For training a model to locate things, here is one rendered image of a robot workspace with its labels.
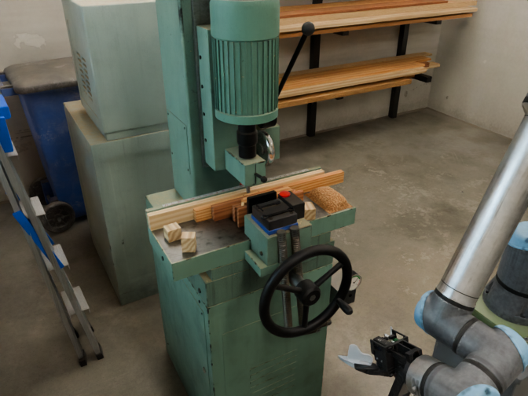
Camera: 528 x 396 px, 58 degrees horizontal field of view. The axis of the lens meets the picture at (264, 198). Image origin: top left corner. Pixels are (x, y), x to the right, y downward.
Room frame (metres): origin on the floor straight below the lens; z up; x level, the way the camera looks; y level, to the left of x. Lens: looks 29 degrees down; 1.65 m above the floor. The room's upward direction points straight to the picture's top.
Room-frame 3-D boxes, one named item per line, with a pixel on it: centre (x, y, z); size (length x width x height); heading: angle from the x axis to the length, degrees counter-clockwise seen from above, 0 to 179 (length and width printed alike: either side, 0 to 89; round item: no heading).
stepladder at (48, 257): (1.53, 0.88, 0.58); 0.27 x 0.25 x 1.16; 122
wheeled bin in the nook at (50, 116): (2.79, 1.22, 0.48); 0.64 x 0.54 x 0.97; 122
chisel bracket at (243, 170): (1.30, 0.06, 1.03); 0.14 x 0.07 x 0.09; 29
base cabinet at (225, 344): (1.38, 0.11, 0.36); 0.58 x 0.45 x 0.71; 29
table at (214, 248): (1.18, 0.00, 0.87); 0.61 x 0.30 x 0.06; 119
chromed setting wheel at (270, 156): (1.45, 0.00, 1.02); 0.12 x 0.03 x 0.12; 29
